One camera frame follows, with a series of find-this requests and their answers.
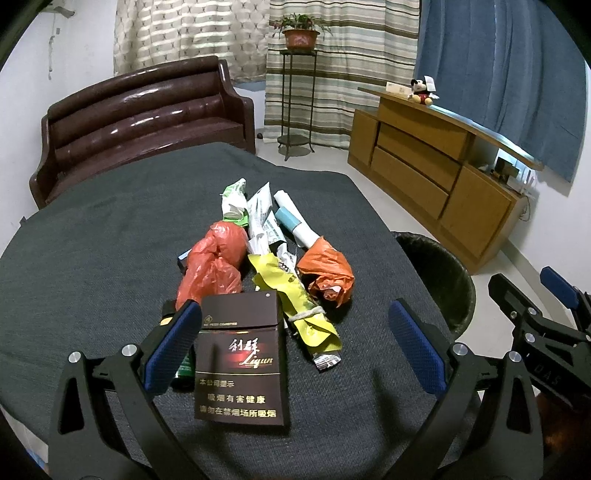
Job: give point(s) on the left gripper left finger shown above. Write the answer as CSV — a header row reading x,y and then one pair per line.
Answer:
x,y
85,442

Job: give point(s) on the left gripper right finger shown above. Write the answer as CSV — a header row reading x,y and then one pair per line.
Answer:
x,y
485,423

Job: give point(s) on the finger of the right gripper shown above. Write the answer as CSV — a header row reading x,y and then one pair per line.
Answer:
x,y
575,300
517,299

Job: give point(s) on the dark brown cigarette pack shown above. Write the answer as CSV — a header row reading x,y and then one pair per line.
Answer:
x,y
240,365

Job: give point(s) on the yellow snack wrapper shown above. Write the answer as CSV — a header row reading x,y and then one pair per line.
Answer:
x,y
302,313

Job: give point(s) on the orange plastic bag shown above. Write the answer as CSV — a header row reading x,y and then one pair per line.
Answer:
x,y
327,273

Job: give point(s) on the red plastic bag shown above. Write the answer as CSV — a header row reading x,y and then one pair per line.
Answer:
x,y
213,264

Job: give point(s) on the white printed tube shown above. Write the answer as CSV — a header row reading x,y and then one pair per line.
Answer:
x,y
264,230

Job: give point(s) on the green white wrapper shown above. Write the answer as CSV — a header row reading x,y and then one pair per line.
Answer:
x,y
233,203

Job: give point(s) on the white blue toothpaste tube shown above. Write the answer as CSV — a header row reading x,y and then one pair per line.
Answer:
x,y
290,218

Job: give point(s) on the light blue toothpaste box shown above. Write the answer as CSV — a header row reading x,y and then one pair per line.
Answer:
x,y
182,261

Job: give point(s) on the black trash bin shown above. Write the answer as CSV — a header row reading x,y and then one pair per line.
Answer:
x,y
446,278

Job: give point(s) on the white router on shelf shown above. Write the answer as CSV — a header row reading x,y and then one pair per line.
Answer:
x,y
523,182

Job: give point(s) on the wooden sideboard cabinet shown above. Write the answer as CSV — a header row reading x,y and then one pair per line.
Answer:
x,y
438,166

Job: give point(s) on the dark grey tablecloth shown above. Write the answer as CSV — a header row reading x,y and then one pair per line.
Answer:
x,y
91,270

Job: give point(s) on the blue curtain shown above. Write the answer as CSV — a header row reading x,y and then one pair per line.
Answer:
x,y
512,67

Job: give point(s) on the Mickey Mouse plush toy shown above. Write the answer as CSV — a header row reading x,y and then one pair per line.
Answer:
x,y
423,91

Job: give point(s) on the small box on cabinet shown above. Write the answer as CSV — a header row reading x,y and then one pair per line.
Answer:
x,y
399,90

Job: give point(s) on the striped curtain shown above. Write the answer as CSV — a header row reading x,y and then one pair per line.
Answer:
x,y
370,44

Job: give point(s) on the dark brown leather sofa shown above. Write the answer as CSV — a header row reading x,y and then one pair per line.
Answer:
x,y
129,117

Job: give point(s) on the potted plant terracotta pot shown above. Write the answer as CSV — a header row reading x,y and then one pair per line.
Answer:
x,y
300,31

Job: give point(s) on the beige patterned curtain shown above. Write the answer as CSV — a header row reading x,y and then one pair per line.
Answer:
x,y
147,33

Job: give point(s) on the dark picture frame on shelf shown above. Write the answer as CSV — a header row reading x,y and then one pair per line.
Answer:
x,y
503,170

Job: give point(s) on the wall air conditioner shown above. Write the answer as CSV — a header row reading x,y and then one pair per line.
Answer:
x,y
58,7

